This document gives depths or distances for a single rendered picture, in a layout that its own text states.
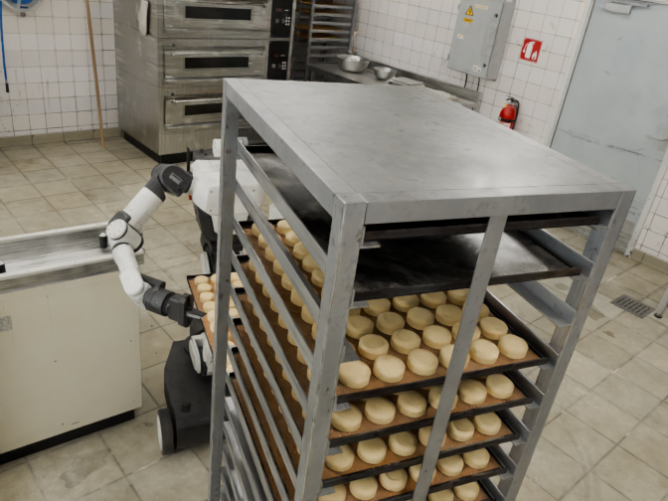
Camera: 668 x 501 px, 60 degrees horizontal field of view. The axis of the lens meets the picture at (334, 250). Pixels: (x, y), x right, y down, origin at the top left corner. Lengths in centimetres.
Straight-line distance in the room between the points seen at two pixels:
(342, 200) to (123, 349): 209
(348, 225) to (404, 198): 8
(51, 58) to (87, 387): 423
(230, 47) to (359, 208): 534
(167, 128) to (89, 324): 345
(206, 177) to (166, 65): 351
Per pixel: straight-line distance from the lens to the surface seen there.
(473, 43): 612
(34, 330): 252
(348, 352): 83
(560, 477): 315
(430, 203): 74
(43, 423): 281
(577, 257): 102
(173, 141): 593
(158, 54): 566
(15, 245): 266
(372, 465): 106
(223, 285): 142
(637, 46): 561
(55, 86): 648
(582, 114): 580
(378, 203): 70
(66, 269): 242
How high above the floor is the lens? 208
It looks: 27 degrees down
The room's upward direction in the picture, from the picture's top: 8 degrees clockwise
